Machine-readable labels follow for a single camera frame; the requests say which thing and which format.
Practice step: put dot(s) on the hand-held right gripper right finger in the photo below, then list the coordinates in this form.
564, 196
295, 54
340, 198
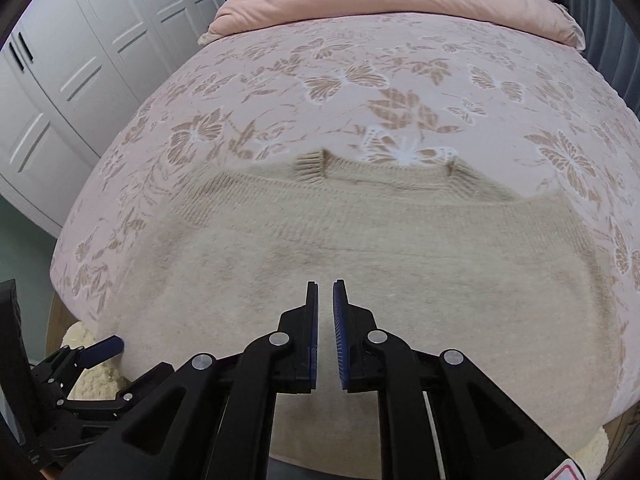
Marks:
341, 325

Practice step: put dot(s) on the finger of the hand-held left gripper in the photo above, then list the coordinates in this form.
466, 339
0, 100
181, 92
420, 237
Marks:
125, 395
102, 347

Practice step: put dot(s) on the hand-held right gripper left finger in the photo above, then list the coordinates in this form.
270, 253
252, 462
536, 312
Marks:
312, 325

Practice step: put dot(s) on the beige knit sweater black hearts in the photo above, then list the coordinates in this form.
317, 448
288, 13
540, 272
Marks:
350, 240

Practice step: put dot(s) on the cream fluffy rug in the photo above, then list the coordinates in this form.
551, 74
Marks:
95, 385

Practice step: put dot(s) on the bed with floral pink sheet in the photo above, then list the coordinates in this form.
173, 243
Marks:
350, 85

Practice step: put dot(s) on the white wardrobe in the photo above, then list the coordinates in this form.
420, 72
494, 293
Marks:
90, 60

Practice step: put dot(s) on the grey-blue curtain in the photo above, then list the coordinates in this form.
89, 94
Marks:
607, 25

